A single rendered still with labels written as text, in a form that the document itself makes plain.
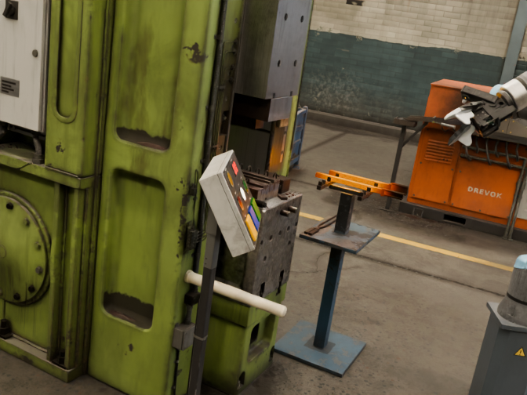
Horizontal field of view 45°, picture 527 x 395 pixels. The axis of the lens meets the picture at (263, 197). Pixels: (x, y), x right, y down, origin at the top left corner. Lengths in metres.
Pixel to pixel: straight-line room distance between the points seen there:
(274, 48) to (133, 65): 0.56
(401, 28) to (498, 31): 1.40
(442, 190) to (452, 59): 4.23
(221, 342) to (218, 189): 1.09
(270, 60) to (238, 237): 0.78
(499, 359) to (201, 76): 1.71
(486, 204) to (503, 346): 3.43
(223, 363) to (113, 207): 0.87
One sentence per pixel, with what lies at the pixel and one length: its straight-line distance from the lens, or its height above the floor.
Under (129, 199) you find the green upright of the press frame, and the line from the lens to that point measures 2.71.
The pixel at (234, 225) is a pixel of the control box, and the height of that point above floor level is 1.03.
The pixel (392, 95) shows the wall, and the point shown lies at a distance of 10.36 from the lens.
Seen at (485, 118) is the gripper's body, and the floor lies 1.49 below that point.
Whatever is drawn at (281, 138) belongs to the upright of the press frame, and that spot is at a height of 1.12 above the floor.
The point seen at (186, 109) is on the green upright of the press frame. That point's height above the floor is 1.31.
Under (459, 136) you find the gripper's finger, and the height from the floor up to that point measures 1.42.
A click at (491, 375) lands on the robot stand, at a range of 3.00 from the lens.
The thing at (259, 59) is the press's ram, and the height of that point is 1.51.
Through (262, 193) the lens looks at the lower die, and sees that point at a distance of 2.70.
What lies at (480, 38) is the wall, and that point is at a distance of 10.15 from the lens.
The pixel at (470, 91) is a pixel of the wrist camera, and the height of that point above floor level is 1.56.
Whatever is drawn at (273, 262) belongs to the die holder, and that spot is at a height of 0.63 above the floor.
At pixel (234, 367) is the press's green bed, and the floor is 0.15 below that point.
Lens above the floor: 1.71
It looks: 17 degrees down
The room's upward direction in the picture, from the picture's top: 8 degrees clockwise
